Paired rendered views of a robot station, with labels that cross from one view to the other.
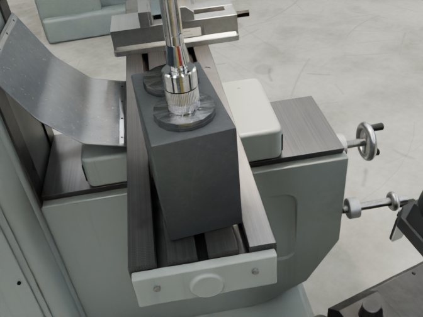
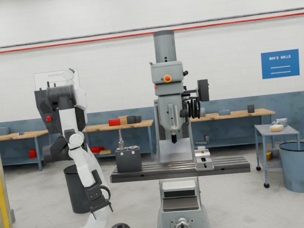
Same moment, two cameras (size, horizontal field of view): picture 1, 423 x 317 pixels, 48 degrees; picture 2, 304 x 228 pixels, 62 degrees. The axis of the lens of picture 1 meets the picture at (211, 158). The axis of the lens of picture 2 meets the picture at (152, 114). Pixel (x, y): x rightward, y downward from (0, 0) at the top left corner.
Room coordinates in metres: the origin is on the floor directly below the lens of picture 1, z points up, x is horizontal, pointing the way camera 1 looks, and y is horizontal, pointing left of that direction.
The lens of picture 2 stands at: (1.25, -2.15, 1.71)
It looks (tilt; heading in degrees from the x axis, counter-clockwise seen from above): 6 degrees down; 99
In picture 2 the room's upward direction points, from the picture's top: 6 degrees counter-clockwise
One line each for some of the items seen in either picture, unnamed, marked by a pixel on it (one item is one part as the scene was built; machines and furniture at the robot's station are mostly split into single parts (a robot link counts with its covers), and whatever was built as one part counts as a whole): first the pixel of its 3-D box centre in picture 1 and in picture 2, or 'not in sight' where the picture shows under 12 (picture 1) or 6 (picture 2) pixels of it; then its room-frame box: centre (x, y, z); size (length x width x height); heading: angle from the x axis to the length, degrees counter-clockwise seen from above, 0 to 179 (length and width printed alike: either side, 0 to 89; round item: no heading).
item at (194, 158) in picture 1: (185, 143); (128, 158); (0.63, 0.04, 1.09); 0.22 x 0.12 x 0.20; 11
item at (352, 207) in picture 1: (379, 203); not in sight; (0.96, -0.46, 0.57); 0.22 x 0.06 x 0.06; 95
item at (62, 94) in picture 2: not in sight; (62, 97); (0.50, -0.76, 1.70); 0.12 x 0.09 x 0.14; 22
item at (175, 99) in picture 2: not in sight; (171, 111); (1.06, 0.08, 1.47); 0.21 x 0.19 x 0.32; 5
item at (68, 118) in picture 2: not in sight; (72, 127); (0.53, -0.75, 1.52); 0.13 x 0.12 x 0.22; 111
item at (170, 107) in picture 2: not in sight; (171, 116); (1.07, -0.03, 1.45); 0.04 x 0.04 x 0.21; 5
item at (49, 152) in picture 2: not in sight; (65, 147); (0.37, -0.58, 1.37); 0.28 x 0.13 x 0.18; 21
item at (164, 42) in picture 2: not in sight; (165, 49); (1.04, 0.32, 2.05); 0.20 x 0.20 x 0.32
